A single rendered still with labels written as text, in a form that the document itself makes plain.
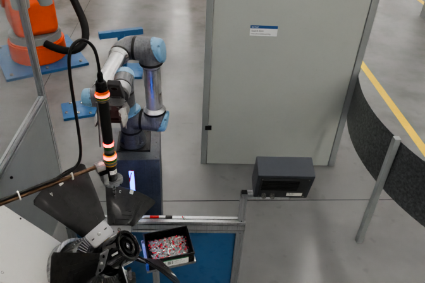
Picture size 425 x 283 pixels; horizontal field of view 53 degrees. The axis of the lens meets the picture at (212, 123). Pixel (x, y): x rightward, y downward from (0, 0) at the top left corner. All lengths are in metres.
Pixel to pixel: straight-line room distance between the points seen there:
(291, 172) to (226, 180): 1.77
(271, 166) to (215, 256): 0.70
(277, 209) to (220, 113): 0.90
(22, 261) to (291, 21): 2.34
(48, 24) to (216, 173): 2.78
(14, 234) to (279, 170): 1.10
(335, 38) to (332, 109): 0.63
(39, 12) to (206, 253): 3.72
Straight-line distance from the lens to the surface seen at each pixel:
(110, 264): 1.64
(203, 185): 3.61
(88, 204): 1.63
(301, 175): 1.95
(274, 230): 3.34
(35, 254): 1.74
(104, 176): 1.49
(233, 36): 3.17
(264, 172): 1.92
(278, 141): 3.73
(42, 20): 5.37
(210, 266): 2.50
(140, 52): 2.03
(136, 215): 1.80
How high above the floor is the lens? 2.50
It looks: 35 degrees down
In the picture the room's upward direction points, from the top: 3 degrees clockwise
